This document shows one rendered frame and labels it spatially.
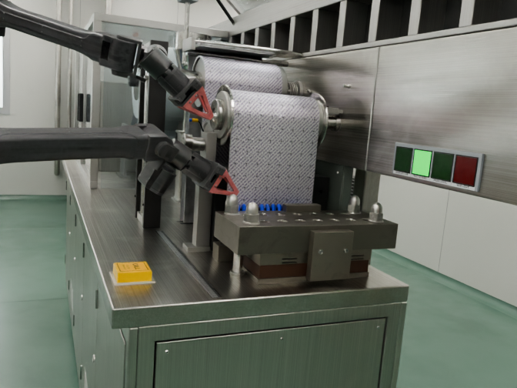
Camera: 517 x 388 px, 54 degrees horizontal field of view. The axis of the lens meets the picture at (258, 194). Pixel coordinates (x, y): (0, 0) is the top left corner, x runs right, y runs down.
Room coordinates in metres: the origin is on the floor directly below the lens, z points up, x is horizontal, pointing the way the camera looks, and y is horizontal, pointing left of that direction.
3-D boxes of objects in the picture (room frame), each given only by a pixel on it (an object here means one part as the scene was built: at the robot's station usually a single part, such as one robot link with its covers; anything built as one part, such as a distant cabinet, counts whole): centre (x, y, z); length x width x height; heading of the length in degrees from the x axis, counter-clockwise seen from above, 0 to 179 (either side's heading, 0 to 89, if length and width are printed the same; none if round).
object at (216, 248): (1.26, -0.04, 0.92); 0.28 x 0.04 x 0.04; 113
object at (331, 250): (1.08, -0.17, 0.96); 0.10 x 0.03 x 0.11; 113
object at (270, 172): (1.26, -0.03, 1.10); 0.23 x 0.01 x 0.18; 113
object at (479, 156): (1.03, -0.35, 1.18); 0.25 x 0.01 x 0.07; 23
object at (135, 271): (1.02, 0.25, 0.91); 0.07 x 0.07 x 0.02; 23
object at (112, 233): (2.14, 0.44, 0.88); 2.52 x 0.66 x 0.04; 23
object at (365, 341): (2.15, 0.43, 0.43); 2.52 x 0.64 x 0.86; 23
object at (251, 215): (1.06, 0.01, 1.05); 0.04 x 0.04 x 0.04
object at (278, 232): (1.16, -0.12, 1.00); 0.40 x 0.16 x 0.06; 113
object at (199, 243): (1.28, 0.15, 1.05); 0.06 x 0.05 x 0.31; 113
